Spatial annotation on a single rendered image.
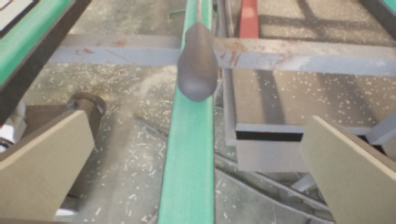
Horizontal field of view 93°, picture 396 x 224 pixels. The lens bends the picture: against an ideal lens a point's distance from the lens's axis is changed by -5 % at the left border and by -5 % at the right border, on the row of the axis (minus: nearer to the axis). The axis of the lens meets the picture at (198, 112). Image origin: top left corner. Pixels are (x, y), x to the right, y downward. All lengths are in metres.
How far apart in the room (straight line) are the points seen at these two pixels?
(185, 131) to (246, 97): 0.41
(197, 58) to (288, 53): 0.19
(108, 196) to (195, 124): 0.97
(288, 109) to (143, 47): 0.40
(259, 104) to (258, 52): 0.26
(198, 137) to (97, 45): 0.22
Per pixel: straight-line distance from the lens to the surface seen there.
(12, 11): 0.37
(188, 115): 0.17
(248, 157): 0.50
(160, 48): 0.30
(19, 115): 1.08
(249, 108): 0.53
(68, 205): 1.00
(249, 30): 0.73
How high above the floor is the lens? 1.00
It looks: 54 degrees down
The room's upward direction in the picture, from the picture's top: 2 degrees clockwise
